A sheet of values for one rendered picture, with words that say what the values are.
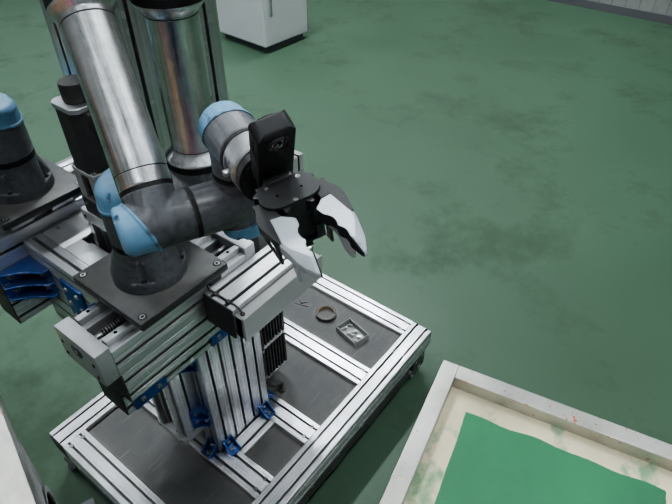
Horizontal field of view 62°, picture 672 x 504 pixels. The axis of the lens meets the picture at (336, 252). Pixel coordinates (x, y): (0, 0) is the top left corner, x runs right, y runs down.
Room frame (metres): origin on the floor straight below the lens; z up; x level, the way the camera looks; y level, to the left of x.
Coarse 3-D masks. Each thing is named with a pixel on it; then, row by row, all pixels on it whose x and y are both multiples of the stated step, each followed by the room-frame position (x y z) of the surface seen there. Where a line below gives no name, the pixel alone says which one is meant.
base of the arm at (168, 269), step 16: (112, 256) 0.83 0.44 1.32; (128, 256) 0.80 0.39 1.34; (144, 256) 0.81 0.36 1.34; (160, 256) 0.82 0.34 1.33; (176, 256) 0.84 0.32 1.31; (112, 272) 0.82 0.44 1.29; (128, 272) 0.80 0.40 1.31; (144, 272) 0.80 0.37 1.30; (160, 272) 0.80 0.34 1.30; (176, 272) 0.82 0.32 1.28; (128, 288) 0.79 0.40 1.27; (144, 288) 0.78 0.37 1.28; (160, 288) 0.79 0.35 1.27
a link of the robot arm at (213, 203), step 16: (192, 192) 0.65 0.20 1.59; (208, 192) 0.65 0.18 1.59; (224, 192) 0.66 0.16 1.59; (240, 192) 0.65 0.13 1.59; (208, 208) 0.63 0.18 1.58; (224, 208) 0.64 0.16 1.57; (240, 208) 0.65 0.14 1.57; (208, 224) 0.63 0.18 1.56; (224, 224) 0.64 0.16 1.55; (240, 224) 0.65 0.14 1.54; (256, 224) 0.66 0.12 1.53
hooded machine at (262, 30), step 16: (224, 0) 5.55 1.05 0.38; (240, 0) 5.40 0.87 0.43; (256, 0) 5.26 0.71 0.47; (272, 0) 5.31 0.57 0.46; (288, 0) 5.46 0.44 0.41; (304, 0) 5.63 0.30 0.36; (224, 16) 5.57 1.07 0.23; (240, 16) 5.42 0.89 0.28; (256, 16) 5.27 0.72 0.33; (272, 16) 5.27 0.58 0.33; (288, 16) 5.46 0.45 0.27; (304, 16) 5.62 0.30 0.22; (224, 32) 5.59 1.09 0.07; (240, 32) 5.44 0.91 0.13; (256, 32) 5.29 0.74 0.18; (272, 32) 5.29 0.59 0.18; (288, 32) 5.45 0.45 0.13; (304, 32) 5.63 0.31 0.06; (256, 48) 5.36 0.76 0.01; (272, 48) 5.33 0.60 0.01
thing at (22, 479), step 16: (0, 400) 0.48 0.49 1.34; (0, 416) 0.45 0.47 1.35; (0, 432) 0.43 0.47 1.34; (0, 448) 0.42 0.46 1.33; (16, 448) 0.42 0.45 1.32; (0, 464) 0.40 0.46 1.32; (16, 464) 0.40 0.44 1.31; (0, 480) 0.38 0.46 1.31; (16, 480) 0.38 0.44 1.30; (0, 496) 0.36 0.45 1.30; (16, 496) 0.36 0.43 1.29; (32, 496) 0.37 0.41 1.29
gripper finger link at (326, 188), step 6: (324, 180) 0.54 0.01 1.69; (324, 186) 0.53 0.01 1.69; (330, 186) 0.53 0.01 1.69; (336, 186) 0.53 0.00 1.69; (318, 192) 0.52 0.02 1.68; (324, 192) 0.52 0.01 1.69; (330, 192) 0.52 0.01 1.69; (336, 192) 0.52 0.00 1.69; (342, 192) 0.51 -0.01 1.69; (318, 198) 0.52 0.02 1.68; (336, 198) 0.51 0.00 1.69; (342, 198) 0.50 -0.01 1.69; (348, 204) 0.49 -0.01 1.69
